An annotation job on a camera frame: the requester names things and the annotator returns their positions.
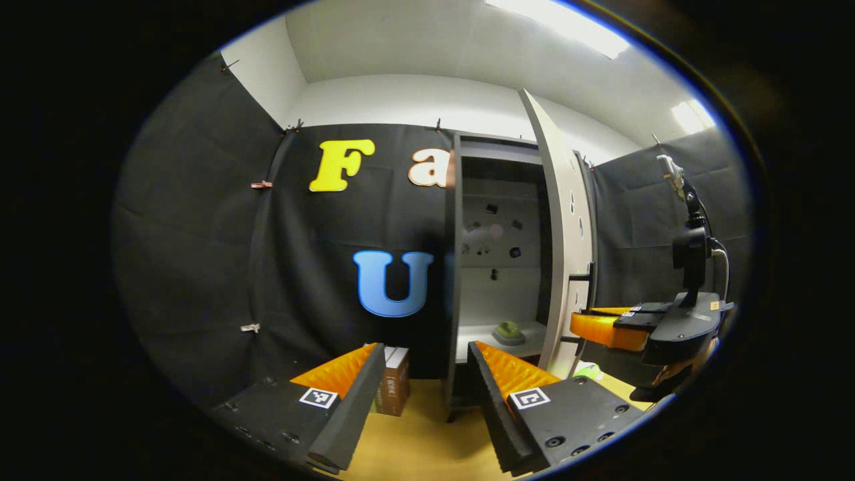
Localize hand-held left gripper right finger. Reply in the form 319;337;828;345
468;341;647;477

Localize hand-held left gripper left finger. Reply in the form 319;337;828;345
210;343;387;472

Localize black cabinet door handle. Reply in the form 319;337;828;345
560;263;596;345

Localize green squat bottle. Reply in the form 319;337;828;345
493;321;527;347

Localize white cabinet shelf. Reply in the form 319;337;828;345
456;321;547;365

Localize dark grey cabinet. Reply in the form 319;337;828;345
444;130;596;423

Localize brown cover book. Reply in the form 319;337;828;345
373;346;412;417

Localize ceiling light panel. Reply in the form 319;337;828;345
671;98;716;135
484;0;631;60

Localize black backdrop cloth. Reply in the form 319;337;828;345
110;52;752;408

